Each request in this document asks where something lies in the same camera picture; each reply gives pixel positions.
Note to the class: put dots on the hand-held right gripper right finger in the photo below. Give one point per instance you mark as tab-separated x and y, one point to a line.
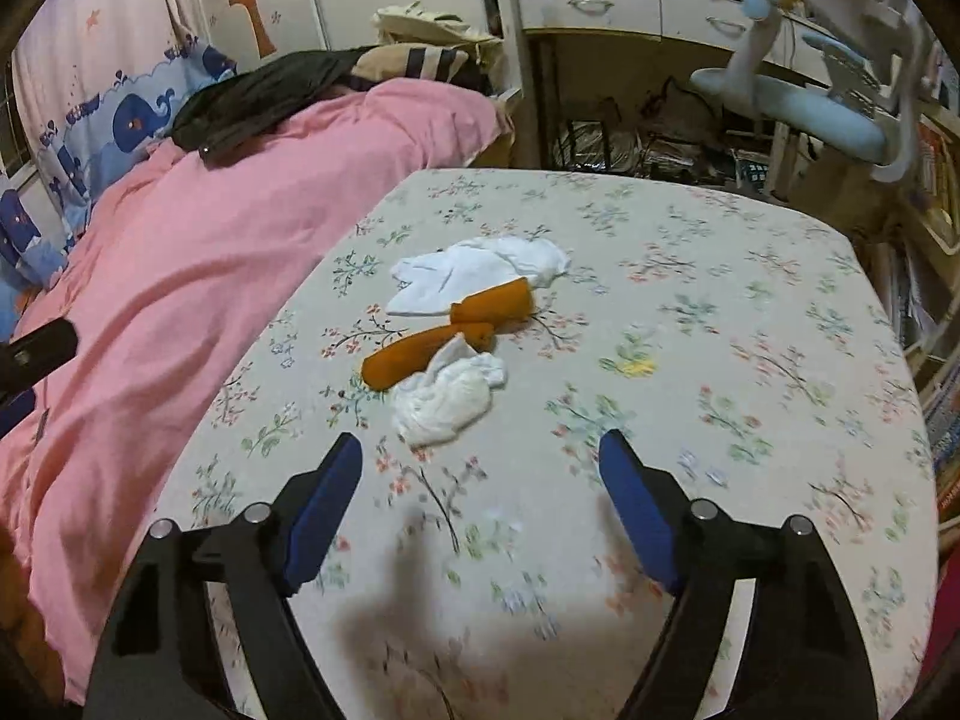
637	510

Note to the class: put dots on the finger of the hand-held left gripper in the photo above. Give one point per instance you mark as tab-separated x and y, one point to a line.
15	414
41	351

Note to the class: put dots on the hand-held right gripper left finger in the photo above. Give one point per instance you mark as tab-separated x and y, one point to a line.
322	510

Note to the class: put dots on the white sock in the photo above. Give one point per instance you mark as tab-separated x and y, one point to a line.
446	397

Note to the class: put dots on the long orange wrapper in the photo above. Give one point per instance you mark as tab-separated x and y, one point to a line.
412	360

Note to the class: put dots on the short orange wrapper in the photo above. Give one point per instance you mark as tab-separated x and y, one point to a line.
491	301

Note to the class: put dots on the white tissue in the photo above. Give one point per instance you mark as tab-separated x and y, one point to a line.
457	277

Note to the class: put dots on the blue whale print pillow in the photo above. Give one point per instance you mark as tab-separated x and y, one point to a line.
26	240

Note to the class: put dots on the floral tablecloth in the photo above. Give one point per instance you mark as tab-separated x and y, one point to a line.
675	360

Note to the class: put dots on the pink blanket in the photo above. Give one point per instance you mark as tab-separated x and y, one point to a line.
187	277

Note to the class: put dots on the pink whale print curtain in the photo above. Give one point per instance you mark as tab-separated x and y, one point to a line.
112	52

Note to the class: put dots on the row of books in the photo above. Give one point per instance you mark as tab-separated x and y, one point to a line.
946	435

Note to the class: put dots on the black jacket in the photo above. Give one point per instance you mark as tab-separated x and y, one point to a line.
262	97

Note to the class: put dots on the clear plastic bag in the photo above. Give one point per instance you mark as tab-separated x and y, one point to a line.
592	146

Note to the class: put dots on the white desk with hutch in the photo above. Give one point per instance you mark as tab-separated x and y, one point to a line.
525	90

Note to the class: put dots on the blue grey office chair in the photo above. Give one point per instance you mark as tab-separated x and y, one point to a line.
810	105

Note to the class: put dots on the beige dark-striped pillow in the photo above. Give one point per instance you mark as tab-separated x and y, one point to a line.
420	64

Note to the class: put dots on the white desk drawer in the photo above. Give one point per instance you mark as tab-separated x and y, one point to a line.
705	22
585	7

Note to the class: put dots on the beige tote bag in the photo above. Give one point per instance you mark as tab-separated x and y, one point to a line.
427	26

